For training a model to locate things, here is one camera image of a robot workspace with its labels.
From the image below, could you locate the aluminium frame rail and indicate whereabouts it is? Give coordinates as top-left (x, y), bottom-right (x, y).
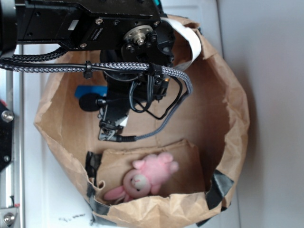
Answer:
top-left (0, 45), bottom-right (26, 228)

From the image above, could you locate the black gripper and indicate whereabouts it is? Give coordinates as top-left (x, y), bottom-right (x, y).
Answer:
top-left (97, 65), bottom-right (175, 142)

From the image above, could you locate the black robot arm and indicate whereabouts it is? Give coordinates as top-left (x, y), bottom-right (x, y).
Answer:
top-left (0, 0), bottom-right (175, 142)

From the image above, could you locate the blue rectangular block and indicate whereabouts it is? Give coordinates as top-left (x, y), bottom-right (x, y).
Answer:
top-left (74, 85), bottom-right (107, 99)

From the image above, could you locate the black mounting bracket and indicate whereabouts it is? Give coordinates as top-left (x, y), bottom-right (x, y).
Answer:
top-left (0, 100), bottom-right (14, 171)

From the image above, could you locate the white flat ribbon cable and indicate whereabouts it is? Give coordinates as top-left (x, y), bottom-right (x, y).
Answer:
top-left (161, 16), bottom-right (202, 72)

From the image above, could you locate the brown paper bag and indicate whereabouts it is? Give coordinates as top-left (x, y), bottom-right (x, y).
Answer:
top-left (34, 15), bottom-right (250, 228)

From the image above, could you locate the pink plush bunny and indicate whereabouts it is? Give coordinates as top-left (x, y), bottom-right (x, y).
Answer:
top-left (104, 152), bottom-right (179, 202)

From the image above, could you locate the white plastic tray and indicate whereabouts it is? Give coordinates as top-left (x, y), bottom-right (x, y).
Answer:
top-left (21, 0), bottom-right (222, 228)

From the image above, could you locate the grey braided cable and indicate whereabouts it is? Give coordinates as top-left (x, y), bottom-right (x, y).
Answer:
top-left (0, 46), bottom-right (194, 143)

